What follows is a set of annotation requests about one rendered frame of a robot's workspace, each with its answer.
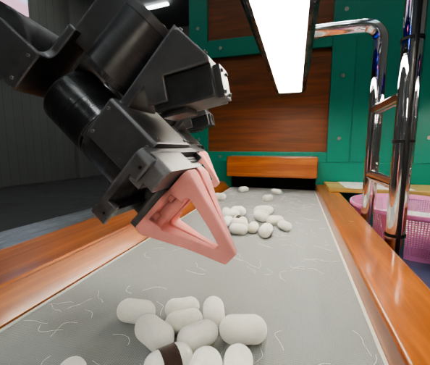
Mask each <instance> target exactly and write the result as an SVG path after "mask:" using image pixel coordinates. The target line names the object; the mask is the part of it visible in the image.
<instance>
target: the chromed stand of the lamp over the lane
mask: <svg viewBox="0 0 430 365"><path fill-rule="evenodd" d="M427 5H428V0H405V8H404V17H403V27H402V38H401V39H400V43H401V52H400V68H399V76H398V85H397V92H396V93H395V94H393V95H391V96H389V97H387V98H386V99H384V92H385V83H386V73H387V55H388V46H389V33H388V30H387V28H386V26H385V25H384V24H383V23H382V22H381V21H379V20H377V19H374V18H370V17H366V18H359V19H353V20H342V21H335V22H324V23H318V24H316V31H315V36H314V38H323V37H329V36H337V35H350V34H356V33H368V34H369V35H370V36H371V37H372V38H373V40H374V47H373V57H372V67H371V87H370V96H369V107H368V126H367V136H366V155H365V166H364V176H363V195H362V206H361V216H362V217H363V218H364V219H365V220H366V221H367V222H368V223H369V224H370V226H371V227H372V228H374V218H375V209H376V192H377V184H379V185H382V186H384V187H385V188H388V189H389V194H388V203H387V219H386V228H385V231H384V235H385V237H384V241H385V242H386V243H387V244H388V245H389V246H390V247H391V248H392V250H393V251H394V252H395V253H396V254H397V255H398V256H399V257H400V258H401V259H402V260H403V254H404V245H405V238H406V234H405V231H406V223H407V215H408V201H409V193H410V179H411V171H412V163H413V148H414V143H415V142H416V140H415V133H416V118H417V110H418V96H419V88H420V80H421V65H422V58H423V43H424V40H425V38H426V34H425V27H426V13H427ZM395 108H396V110H395V126H394V135H393V140H392V143H393V144H392V160H391V169H390V175H388V174H385V173H383V172H379V155H380V145H381V128H382V119H383V113H385V112H388V111H390V110H392V109H395Z"/></svg>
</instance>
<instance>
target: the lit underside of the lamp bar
mask: <svg viewBox="0 0 430 365"><path fill-rule="evenodd" d="M250 5H251V7H252V10H253V13H254V16H255V19H256V22H257V26H258V29H259V32H260V34H261V38H262V41H263V43H264V48H265V50H266V54H267V57H268V59H269V63H270V65H271V70H272V72H273V75H274V79H275V81H276V84H277V88H278V91H279V93H291V92H301V90H302V81H303V66H304V57H305V42H306V33H307V24H308V9H309V0H250Z"/></svg>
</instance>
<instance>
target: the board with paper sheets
mask: <svg viewBox="0 0 430 365"><path fill-rule="evenodd" d="M324 186H325V187H326V189H327V190H328V191H329V192H338V193H363V189H354V188H346V187H344V186H343V185H341V184H340V183H339V182H324ZM410 188H411V189H413V190H410V193H409V195H419V196H430V185H410ZM376 193H389V190H377V192H376Z"/></svg>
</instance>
